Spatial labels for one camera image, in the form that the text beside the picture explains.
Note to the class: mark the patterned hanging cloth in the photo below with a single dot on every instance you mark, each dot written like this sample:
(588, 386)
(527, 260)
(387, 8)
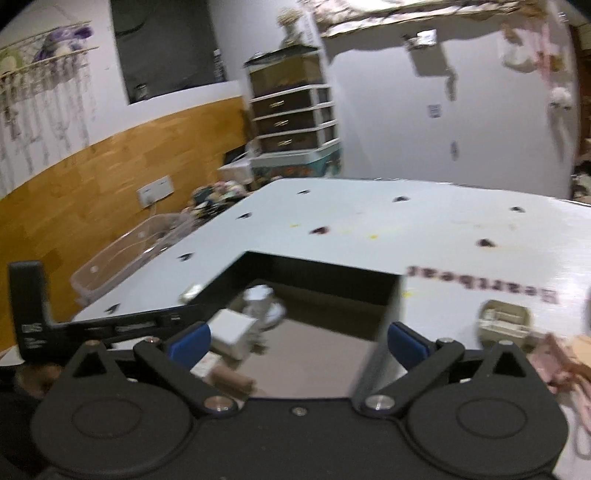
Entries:
(336, 17)

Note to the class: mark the black and white drawer unit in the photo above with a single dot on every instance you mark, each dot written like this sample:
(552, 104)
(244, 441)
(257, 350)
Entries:
(299, 119)

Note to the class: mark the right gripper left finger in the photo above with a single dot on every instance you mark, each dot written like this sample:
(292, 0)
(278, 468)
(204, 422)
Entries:
(167, 364)

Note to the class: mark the white block wooden handle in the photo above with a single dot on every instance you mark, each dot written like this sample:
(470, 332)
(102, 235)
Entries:
(214, 371)

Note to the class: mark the white square box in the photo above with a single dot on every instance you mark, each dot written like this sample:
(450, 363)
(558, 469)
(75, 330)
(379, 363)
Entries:
(233, 333)

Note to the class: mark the black storage box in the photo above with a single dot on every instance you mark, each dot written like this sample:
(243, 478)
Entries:
(331, 342)

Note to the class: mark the clear plastic storage bin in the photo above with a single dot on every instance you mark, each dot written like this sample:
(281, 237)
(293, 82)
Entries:
(120, 259)

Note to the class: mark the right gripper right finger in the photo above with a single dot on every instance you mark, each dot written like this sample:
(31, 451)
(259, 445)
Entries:
(426, 363)

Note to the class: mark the white wall power socket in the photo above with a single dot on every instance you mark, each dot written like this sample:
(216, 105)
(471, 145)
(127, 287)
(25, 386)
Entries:
(155, 191)

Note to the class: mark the pink plastic holder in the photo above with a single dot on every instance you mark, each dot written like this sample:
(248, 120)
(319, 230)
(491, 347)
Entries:
(553, 364)

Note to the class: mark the white knob cap object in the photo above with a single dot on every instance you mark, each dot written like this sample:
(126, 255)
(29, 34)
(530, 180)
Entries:
(261, 304)

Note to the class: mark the oval wooden block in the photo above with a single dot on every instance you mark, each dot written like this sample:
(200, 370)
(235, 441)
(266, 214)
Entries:
(579, 349)

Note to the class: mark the person's left hand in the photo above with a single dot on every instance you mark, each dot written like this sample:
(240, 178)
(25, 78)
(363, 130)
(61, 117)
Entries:
(36, 381)

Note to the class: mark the beige plastic divided tray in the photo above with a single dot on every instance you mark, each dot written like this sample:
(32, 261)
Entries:
(504, 322)

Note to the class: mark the pink scissors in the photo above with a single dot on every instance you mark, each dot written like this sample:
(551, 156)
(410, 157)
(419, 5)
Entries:
(575, 402)

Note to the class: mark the glass fish tank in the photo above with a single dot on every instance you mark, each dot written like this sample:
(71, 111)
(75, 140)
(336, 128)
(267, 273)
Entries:
(284, 69)

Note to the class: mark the white plush toy on wall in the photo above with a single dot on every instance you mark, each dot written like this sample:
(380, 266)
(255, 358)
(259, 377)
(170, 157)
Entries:
(560, 98)

